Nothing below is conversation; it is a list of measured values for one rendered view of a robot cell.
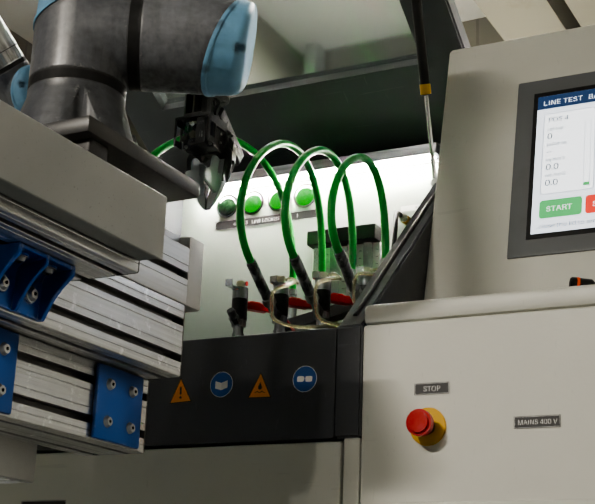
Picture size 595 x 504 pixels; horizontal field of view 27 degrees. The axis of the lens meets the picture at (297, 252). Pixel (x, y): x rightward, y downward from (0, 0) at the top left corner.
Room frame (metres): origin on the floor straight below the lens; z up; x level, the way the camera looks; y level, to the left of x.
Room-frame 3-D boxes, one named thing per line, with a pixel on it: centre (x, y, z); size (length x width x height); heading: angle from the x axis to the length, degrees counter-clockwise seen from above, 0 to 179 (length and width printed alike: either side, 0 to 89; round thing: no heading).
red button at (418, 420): (1.66, -0.18, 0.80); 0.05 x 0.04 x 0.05; 63
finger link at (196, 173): (2.01, 0.18, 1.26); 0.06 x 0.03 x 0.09; 153
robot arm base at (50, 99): (1.37, 0.27, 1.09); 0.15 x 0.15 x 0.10
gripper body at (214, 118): (2.00, 0.17, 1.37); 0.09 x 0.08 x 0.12; 153
